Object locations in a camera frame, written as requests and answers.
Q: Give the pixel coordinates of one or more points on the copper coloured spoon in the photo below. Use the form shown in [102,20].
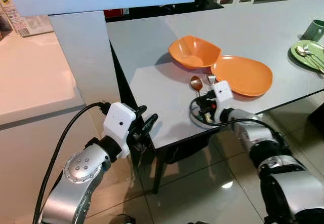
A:
[196,84]

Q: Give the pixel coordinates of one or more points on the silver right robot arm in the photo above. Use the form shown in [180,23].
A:
[283,183]

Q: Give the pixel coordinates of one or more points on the grey dining table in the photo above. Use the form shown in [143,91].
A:
[152,97]

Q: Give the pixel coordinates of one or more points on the orange plate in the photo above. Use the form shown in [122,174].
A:
[243,76]

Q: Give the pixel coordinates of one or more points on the black chair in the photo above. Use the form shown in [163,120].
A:
[187,150]

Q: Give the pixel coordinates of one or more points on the orange bowl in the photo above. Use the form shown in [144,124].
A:
[195,54]

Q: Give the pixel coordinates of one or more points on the red box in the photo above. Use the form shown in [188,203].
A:
[115,12]

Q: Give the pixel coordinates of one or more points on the silver spoon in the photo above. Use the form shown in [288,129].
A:
[301,51]

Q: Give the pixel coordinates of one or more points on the white kitchen counter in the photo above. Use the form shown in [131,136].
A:
[30,133]

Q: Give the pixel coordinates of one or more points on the long silver fork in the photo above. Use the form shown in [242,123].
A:
[311,56]

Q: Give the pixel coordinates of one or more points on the pale printed food packet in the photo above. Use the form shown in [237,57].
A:
[40,26]

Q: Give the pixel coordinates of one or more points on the Hup Seng cracker pack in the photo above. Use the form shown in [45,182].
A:
[12,8]

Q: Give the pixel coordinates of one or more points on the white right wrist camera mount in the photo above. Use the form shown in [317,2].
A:
[221,89]

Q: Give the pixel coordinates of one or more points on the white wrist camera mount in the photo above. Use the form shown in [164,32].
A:
[119,125]
[221,89]

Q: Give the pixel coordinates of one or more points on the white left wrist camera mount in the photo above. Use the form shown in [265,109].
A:
[119,125]

